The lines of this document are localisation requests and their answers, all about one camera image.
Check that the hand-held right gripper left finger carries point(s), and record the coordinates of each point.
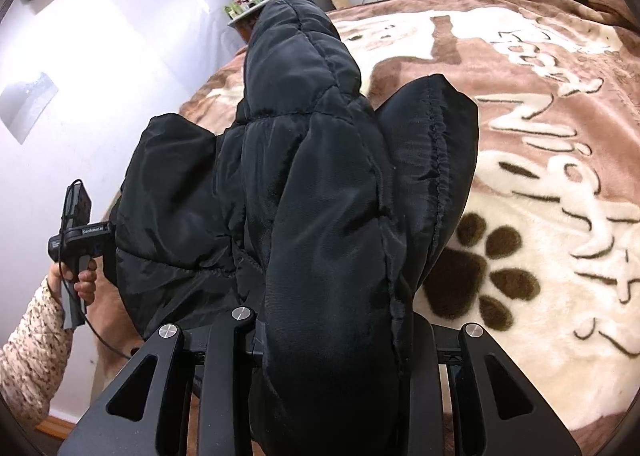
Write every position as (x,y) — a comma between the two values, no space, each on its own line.
(230,361)

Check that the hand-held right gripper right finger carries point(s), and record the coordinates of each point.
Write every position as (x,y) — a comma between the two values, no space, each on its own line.
(425,386)

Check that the black puffer jacket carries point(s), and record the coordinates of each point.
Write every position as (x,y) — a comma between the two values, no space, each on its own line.
(310,186)

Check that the person's left hand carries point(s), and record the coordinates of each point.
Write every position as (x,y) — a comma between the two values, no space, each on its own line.
(87,286)

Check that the beige brown printed blanket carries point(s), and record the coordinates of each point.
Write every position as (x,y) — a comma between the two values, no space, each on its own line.
(525,136)

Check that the cluttered side shelf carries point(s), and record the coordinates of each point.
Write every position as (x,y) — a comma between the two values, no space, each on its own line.
(245,11)

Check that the brown plush blanket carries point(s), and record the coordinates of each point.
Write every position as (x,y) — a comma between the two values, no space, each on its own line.
(610,4)

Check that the grey wall picture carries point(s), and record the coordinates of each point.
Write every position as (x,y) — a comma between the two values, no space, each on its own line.
(25,106)

